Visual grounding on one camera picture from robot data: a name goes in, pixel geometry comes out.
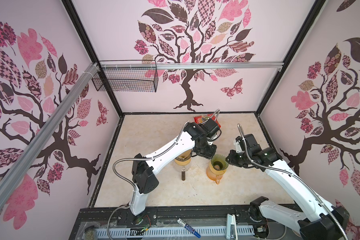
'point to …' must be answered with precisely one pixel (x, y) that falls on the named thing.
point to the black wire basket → (137, 76)
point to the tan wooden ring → (182, 163)
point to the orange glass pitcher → (216, 178)
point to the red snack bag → (202, 118)
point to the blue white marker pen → (194, 232)
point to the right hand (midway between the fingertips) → (226, 157)
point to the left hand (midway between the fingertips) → (208, 158)
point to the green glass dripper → (219, 164)
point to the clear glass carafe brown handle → (182, 169)
